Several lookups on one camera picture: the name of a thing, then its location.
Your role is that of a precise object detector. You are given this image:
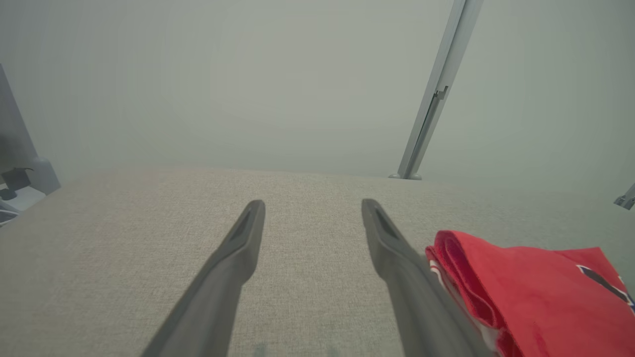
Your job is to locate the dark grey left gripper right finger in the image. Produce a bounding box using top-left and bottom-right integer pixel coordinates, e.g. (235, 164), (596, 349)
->
(361, 199), (497, 357)

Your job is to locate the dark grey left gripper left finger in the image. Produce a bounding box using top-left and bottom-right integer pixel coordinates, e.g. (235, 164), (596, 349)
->
(141, 200), (266, 357)

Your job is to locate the red and white jersey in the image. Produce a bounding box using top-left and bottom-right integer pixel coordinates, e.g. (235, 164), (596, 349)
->
(425, 230), (635, 357)

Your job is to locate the grey metal partition post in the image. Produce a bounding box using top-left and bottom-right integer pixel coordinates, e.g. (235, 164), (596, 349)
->
(388, 0), (485, 180)
(614, 182), (635, 211)

